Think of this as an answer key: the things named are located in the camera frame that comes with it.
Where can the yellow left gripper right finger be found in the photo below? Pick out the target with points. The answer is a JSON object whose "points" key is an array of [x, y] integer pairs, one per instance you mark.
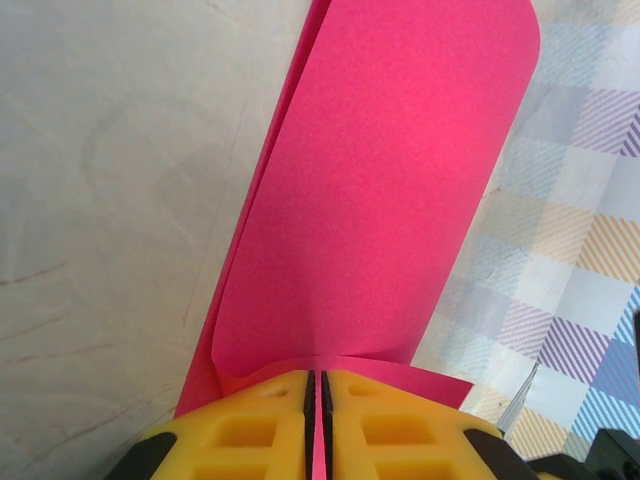
{"points": [[400, 440]]}

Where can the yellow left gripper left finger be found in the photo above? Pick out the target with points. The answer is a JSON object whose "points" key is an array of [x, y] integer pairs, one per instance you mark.
{"points": [[240, 440]]}

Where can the aluminium table side rail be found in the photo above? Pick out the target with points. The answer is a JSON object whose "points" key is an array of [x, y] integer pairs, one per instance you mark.
{"points": [[520, 397]]}

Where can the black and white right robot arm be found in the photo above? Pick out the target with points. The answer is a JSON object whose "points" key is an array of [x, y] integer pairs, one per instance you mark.
{"points": [[636, 330]]}

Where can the pink square paper sheet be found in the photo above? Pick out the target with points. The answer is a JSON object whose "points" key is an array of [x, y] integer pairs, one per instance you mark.
{"points": [[380, 200]]}

